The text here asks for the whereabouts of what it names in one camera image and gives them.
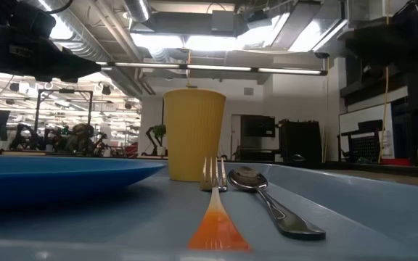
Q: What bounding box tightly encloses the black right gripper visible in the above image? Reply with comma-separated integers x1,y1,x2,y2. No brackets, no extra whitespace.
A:
345,21,418,73

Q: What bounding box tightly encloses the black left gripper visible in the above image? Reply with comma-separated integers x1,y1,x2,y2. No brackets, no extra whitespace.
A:
0,24,102,83

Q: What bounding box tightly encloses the round blue plate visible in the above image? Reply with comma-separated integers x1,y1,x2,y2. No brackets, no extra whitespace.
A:
0,155,168,211

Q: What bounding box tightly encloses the yellow ribbed cup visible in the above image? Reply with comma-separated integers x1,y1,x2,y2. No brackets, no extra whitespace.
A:
163,88,227,183

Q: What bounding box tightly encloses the shiny metal spoon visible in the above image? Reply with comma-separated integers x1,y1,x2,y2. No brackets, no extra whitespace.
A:
227,166,327,241

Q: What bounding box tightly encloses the fork with orange handle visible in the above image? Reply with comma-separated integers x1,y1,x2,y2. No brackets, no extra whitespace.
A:
187,156,252,252

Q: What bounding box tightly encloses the blue plastic tray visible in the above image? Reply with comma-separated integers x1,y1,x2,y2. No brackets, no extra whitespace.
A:
0,159,418,261

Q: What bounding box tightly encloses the person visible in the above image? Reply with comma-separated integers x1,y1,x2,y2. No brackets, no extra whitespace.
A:
65,123,99,157

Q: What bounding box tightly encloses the white board panel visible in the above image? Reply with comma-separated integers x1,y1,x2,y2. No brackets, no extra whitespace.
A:
338,103,395,160

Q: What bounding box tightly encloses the green potted plant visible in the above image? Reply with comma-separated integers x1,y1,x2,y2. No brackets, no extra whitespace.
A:
140,124,168,157

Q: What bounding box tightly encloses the black mesh cart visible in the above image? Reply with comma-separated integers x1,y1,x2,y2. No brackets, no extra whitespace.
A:
337,119,384,164

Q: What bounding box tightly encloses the black cabinet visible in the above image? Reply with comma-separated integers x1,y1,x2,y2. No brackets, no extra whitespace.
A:
279,119,323,164

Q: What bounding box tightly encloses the red box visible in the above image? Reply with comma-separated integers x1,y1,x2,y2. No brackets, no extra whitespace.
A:
381,157,411,167

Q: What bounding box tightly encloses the long ceiling light bar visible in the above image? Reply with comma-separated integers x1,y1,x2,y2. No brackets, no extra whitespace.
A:
94,60,329,77

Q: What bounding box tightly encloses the black tall stand frame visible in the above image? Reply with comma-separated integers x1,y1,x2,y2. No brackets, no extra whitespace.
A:
33,88,94,146

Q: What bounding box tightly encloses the silver ventilation duct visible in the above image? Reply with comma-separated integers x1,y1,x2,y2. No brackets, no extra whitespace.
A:
123,0,152,23

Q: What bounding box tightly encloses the black wall monitor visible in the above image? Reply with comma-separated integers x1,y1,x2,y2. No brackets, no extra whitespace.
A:
240,115,276,138

